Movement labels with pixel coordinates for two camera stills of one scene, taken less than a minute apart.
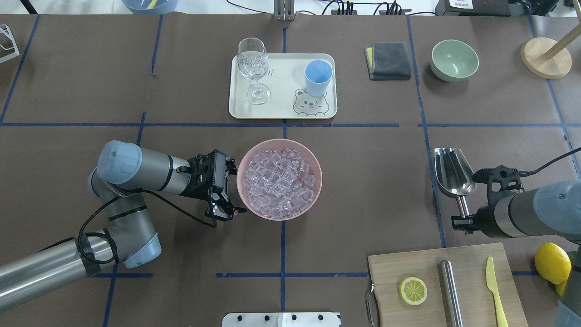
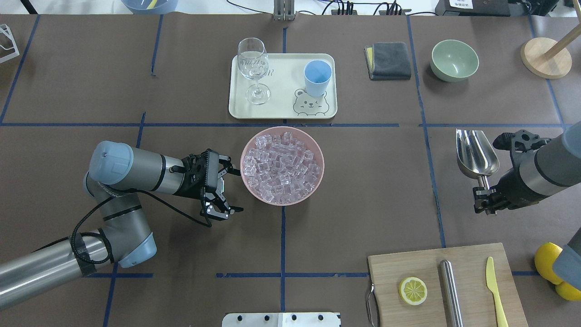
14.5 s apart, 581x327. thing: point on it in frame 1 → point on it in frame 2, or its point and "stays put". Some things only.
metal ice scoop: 454,175 → 476,156
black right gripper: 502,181 → 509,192
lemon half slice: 412,290 stays put
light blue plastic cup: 318,74 stays put
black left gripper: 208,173 stays put
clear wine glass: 253,61 stays put
